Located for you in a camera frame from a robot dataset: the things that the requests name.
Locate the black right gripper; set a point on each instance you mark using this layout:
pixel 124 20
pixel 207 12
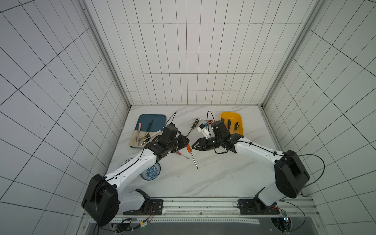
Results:
pixel 207 143

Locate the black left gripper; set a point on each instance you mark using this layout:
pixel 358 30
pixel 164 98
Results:
pixel 181 138

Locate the large orange black screwdriver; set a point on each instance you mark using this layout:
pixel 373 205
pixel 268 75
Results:
pixel 191 153

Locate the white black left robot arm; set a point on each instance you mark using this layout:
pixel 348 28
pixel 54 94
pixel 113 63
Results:
pixel 101 200

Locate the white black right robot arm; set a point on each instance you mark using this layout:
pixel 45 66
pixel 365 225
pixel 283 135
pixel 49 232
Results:
pixel 290 173

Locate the purple clear red screwdriver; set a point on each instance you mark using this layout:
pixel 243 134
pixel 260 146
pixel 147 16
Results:
pixel 180 154

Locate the long brown black screwdriver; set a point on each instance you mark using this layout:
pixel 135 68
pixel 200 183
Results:
pixel 193 126

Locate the yellow plastic storage box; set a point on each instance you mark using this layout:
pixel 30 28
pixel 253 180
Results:
pixel 234 117

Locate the dark teal tray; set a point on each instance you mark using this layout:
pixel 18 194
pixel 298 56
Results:
pixel 158 123

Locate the metal spoon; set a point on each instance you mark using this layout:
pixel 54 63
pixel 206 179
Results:
pixel 144 139

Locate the beige cloth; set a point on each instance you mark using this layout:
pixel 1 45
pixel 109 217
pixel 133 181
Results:
pixel 133 143

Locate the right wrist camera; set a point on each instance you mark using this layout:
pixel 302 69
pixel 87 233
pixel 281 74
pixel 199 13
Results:
pixel 216 128

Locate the pink handled spoon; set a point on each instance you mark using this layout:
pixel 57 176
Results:
pixel 139 127

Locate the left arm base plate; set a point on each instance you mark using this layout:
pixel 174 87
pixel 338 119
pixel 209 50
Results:
pixel 151 206

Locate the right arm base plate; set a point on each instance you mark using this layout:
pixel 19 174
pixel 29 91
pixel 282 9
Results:
pixel 255 207

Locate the aluminium mounting rail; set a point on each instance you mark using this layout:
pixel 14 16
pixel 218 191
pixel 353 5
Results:
pixel 216 209

